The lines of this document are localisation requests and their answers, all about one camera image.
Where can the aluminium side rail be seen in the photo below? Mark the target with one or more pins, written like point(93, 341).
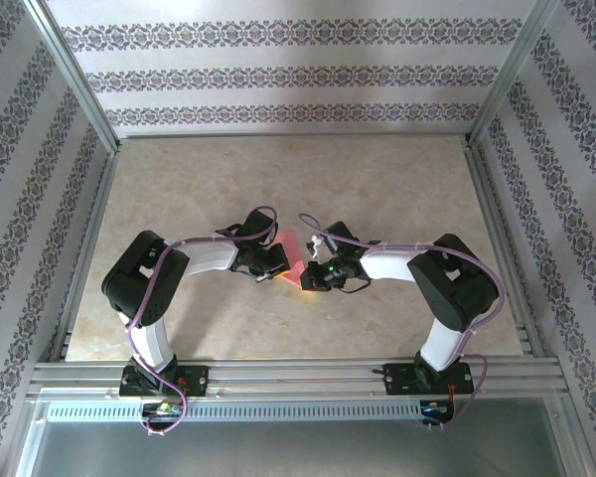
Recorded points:
point(98, 213)
point(494, 213)

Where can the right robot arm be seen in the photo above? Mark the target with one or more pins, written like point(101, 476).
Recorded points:
point(387, 266)

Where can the aluminium frame post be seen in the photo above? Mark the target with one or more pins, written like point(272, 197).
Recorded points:
point(514, 74)
point(69, 74)

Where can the long aluminium mounting rail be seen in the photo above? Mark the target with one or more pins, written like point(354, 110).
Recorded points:
point(298, 370)

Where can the pink paper sheet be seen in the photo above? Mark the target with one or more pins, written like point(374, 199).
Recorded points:
point(295, 248)

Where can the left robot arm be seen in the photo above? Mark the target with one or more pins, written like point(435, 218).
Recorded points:
point(208, 256)

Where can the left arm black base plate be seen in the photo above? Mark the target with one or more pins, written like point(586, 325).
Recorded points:
point(196, 380)

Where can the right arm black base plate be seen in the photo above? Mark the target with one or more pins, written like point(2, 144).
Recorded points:
point(397, 380)

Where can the thin aluminium rail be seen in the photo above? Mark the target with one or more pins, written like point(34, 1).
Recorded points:
point(293, 135)

